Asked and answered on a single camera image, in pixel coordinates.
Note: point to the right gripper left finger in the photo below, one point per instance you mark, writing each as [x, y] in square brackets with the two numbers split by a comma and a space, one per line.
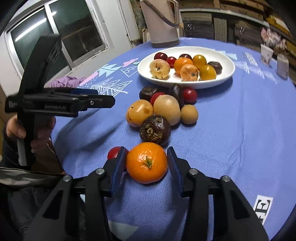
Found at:
[75, 209]

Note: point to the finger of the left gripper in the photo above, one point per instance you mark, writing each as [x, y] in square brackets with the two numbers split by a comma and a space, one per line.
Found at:
[67, 90]
[58, 104]

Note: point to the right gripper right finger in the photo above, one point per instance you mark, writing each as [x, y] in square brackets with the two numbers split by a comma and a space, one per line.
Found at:
[234, 218]

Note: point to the orange tangerine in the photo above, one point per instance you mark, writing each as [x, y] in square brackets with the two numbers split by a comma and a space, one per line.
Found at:
[147, 163]
[180, 62]

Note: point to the large dark red plum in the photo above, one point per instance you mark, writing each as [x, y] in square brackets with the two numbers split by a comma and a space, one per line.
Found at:
[161, 55]

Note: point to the red cherry tomato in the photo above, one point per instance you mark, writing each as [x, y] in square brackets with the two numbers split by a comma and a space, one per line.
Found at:
[113, 152]
[189, 95]
[155, 96]
[171, 61]

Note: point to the person left hand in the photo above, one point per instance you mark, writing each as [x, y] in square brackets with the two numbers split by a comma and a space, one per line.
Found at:
[15, 130]

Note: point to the purple cloth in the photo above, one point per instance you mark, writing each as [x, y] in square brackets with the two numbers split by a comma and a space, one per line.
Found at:
[67, 82]

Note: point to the dark brown fruit back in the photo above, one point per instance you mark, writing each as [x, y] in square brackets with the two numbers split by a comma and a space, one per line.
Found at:
[147, 92]

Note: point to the dark patterned passion fruit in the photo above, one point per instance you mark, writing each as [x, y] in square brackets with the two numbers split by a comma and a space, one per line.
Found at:
[155, 129]

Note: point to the small tan round fruit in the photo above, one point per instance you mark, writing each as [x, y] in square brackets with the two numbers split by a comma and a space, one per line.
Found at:
[189, 114]

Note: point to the pale orange round fruit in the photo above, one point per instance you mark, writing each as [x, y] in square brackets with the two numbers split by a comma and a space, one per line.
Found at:
[159, 69]

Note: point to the large tan pear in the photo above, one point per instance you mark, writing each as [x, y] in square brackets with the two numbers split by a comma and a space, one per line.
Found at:
[168, 107]

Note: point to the dark purple passion fruit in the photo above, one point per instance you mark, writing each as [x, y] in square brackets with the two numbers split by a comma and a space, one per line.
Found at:
[176, 91]

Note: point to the red cherry tomato back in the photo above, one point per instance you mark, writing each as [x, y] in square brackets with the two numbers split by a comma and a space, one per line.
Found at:
[189, 95]

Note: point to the large pale orange fruit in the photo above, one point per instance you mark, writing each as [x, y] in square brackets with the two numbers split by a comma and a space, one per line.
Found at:
[189, 73]

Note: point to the small dark red plum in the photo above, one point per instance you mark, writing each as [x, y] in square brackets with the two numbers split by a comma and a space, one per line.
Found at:
[185, 56]

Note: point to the beige thermos jug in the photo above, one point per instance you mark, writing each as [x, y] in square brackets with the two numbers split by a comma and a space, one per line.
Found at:
[162, 19]

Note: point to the yellow orange round fruit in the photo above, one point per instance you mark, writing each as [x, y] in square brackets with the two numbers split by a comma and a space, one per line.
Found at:
[207, 72]

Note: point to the yellow orange tomato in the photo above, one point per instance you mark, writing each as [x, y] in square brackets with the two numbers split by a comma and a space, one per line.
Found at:
[199, 61]

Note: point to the dark brown flat fruit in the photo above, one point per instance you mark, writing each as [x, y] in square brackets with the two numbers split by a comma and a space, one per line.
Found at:
[217, 66]

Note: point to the white oval plate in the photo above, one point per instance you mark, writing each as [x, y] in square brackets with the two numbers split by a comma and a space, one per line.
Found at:
[210, 55]

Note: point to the silver drink can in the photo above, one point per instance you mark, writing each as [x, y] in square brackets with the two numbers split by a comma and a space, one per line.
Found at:
[282, 66]

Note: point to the white paper cup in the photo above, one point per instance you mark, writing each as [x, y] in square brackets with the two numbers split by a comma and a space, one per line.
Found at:
[266, 54]

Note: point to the pink crumpled cloth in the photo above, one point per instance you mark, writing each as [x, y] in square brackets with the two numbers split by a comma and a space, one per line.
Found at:
[272, 39]

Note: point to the metal storage shelf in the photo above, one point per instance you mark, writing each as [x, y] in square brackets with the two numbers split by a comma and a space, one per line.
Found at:
[238, 22]

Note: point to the window with white frame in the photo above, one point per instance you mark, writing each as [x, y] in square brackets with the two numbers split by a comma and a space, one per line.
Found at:
[73, 22]

